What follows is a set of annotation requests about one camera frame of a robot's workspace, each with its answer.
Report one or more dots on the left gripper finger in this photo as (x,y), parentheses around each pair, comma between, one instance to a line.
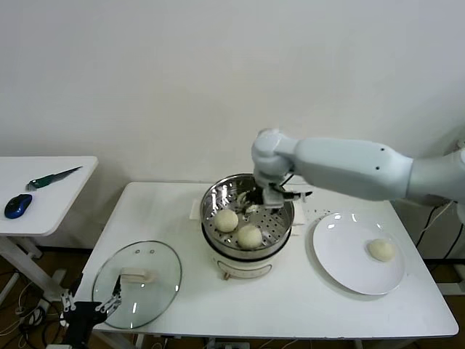
(115,294)
(67,301)

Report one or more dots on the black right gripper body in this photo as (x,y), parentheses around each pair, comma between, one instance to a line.
(256,198)

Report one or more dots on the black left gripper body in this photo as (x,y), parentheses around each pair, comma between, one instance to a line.
(81,316)

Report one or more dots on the white steamed baozi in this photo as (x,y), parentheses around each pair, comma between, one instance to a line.
(240,199)
(225,220)
(249,237)
(380,250)

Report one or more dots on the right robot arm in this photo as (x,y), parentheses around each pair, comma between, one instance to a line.
(345,167)

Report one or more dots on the stainless steel steamer basket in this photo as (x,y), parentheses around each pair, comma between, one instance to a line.
(276,225)

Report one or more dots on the white power strip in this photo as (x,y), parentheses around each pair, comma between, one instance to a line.
(32,312)
(229,345)

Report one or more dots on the white electric cooker base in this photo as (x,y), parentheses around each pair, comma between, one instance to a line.
(247,267)

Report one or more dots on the white side table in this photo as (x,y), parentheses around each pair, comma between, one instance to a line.
(54,203)

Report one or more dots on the white round plate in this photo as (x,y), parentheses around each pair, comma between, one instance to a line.
(345,254)

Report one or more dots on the blue black computer mouse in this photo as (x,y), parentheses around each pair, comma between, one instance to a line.
(18,206)

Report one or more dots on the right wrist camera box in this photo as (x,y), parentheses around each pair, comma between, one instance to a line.
(274,198)

